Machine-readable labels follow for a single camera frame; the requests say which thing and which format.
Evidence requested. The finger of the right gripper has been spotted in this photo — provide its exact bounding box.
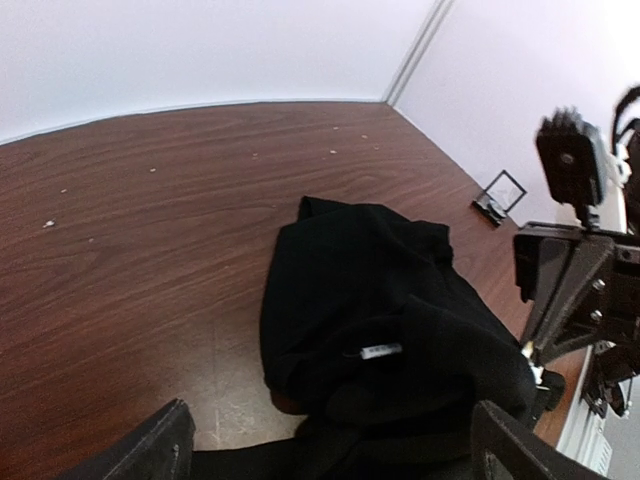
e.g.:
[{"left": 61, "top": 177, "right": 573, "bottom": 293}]
[
  {"left": 521, "top": 236, "right": 615, "bottom": 360},
  {"left": 513, "top": 233, "right": 570, "bottom": 305}
]

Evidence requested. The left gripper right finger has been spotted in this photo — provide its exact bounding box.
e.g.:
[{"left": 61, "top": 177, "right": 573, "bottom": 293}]
[{"left": 472, "top": 401, "right": 603, "bottom": 480}]

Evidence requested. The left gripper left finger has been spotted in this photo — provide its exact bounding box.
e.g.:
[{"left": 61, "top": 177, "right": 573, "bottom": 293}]
[{"left": 58, "top": 399, "right": 195, "bottom": 479}]

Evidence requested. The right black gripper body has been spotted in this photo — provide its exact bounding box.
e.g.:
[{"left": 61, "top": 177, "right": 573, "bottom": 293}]
[{"left": 514, "top": 222, "right": 639, "bottom": 344}]

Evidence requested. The black t-shirt blue logo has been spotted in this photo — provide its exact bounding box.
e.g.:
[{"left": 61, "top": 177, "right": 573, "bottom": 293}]
[{"left": 191, "top": 197, "right": 540, "bottom": 479}]

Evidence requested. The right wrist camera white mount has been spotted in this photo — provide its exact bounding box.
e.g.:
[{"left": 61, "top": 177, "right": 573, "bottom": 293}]
[{"left": 534, "top": 105, "right": 634, "bottom": 234}]

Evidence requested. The aluminium front rail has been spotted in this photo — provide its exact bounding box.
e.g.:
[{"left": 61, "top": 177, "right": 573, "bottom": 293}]
[{"left": 557, "top": 342, "right": 639, "bottom": 476}]

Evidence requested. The right aluminium corner post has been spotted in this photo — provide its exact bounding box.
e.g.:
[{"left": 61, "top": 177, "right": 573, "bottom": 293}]
[{"left": 382, "top": 0, "right": 456, "bottom": 107}]

